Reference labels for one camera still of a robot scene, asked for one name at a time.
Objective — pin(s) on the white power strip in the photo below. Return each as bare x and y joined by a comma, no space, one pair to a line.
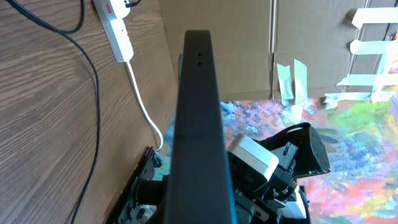
111,14

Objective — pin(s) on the Samsung Galaxy smartphone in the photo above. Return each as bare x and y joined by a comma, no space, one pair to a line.
200,188

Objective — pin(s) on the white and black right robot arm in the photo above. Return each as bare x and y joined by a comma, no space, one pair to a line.
301,153

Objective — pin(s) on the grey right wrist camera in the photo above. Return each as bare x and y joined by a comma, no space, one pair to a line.
256,159

